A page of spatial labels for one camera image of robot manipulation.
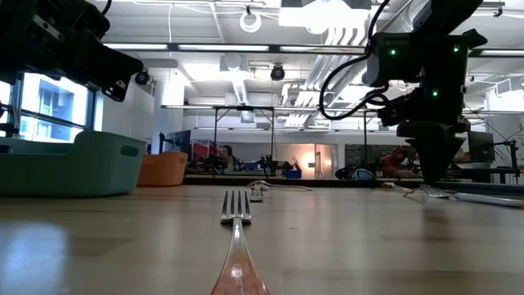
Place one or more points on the black aluminium table frame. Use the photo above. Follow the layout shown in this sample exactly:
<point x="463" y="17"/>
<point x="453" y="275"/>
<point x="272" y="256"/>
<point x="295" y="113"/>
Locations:
<point x="327" y="181"/>

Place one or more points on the orange plastic bin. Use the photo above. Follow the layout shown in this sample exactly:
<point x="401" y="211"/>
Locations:
<point x="163" y="170"/>

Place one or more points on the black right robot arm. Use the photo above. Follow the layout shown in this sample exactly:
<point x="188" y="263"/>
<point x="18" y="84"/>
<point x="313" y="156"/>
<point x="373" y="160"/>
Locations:
<point x="425" y="53"/>

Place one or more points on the window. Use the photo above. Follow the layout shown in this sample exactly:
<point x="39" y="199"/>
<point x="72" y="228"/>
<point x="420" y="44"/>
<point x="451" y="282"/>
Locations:
<point x="53" y="106"/>

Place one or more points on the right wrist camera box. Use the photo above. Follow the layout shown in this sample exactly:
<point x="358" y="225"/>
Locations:
<point x="395" y="111"/>

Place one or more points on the black station frame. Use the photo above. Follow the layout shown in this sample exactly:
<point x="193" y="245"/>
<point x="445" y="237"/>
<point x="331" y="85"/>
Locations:
<point x="245" y="107"/>

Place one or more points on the black overhead camera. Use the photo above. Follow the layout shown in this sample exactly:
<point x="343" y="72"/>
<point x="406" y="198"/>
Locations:
<point x="277" y="73"/>

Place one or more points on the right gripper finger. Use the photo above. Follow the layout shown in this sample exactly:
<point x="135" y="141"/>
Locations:
<point x="425" y="155"/>
<point x="444" y="151"/>

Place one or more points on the teal plastic bin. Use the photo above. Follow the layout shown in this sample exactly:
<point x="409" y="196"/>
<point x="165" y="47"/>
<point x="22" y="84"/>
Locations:
<point x="73" y="172"/>

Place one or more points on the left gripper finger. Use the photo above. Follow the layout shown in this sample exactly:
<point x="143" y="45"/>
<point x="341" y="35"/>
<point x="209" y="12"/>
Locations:
<point x="24" y="63"/>
<point x="110" y="65"/>

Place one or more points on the black ceiling camera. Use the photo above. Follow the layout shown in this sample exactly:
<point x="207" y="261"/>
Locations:
<point x="141" y="78"/>

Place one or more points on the black rig beam with lights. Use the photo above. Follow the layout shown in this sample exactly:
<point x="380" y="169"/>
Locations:
<point x="274" y="48"/>

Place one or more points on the dark monitor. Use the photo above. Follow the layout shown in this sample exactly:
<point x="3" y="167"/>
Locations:
<point x="481" y="146"/>

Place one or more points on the blue and white helmet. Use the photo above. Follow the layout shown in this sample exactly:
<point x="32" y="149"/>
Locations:
<point x="363" y="175"/>

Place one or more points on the person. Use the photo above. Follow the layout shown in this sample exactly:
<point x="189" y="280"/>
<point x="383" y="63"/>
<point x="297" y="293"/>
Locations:
<point x="229" y="157"/>
<point x="393" y="164"/>

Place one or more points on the blue box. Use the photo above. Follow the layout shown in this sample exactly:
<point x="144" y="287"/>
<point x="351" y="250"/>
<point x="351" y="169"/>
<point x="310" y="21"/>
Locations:
<point x="293" y="174"/>

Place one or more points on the black background robot arm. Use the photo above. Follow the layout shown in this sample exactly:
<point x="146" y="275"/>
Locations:
<point x="268" y="166"/>

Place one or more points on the small monitor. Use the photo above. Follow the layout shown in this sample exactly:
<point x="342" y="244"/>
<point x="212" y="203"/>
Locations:
<point x="180" y="141"/>

